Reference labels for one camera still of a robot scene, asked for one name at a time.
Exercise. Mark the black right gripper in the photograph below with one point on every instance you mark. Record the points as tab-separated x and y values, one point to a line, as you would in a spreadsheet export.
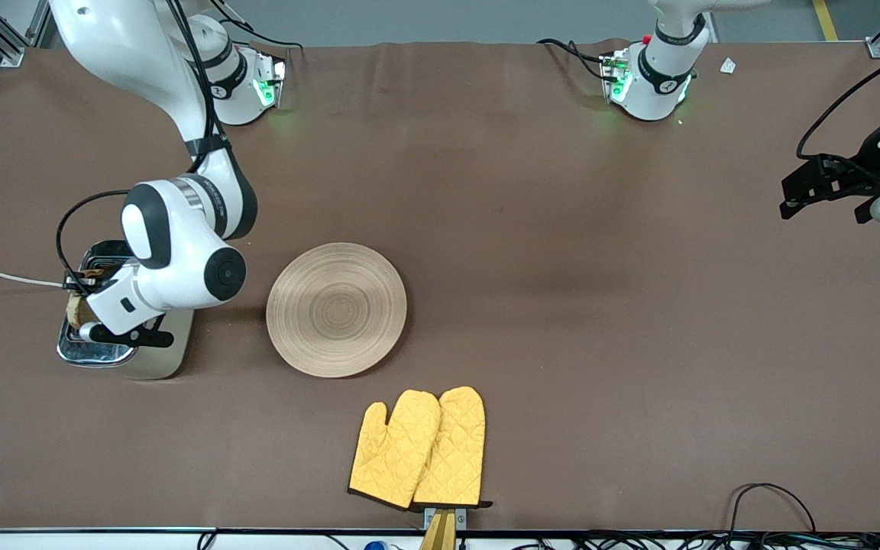
95	279

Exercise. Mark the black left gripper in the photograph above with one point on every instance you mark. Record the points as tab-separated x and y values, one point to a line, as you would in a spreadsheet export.
870	170

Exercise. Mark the brown bread slice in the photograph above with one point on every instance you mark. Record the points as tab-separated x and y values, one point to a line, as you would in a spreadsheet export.
75	309

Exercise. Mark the round wooden plate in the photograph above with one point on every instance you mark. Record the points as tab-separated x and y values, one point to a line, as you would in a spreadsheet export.
337	309

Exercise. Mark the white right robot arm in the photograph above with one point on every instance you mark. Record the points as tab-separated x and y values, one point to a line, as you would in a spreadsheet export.
180	260

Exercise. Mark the beige chrome two-slot toaster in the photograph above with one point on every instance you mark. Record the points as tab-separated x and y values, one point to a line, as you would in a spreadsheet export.
157	363

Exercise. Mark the small white paper scrap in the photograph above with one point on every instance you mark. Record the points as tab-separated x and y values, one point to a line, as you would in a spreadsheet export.
728	66

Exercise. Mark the green-lit left base connector box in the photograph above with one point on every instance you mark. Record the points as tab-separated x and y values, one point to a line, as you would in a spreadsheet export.
617	80

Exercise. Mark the green-lit base connector box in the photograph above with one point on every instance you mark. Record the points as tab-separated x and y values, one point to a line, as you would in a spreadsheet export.
268	84
617	80

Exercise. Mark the green-lit right base connector box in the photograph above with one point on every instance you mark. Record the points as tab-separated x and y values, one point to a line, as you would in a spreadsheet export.
268	84

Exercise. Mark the brown table cover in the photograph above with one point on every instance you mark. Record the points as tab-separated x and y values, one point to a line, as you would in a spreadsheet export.
486	153

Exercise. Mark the yellow quilted oven mitt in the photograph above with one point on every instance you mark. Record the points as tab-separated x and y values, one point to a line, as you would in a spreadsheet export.
455	451
390	451

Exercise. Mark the small blue object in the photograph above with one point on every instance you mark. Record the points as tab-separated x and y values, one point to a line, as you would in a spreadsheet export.
375	545

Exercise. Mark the metal bracket with wooden bar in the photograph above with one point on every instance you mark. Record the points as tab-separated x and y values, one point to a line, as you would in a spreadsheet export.
442	527

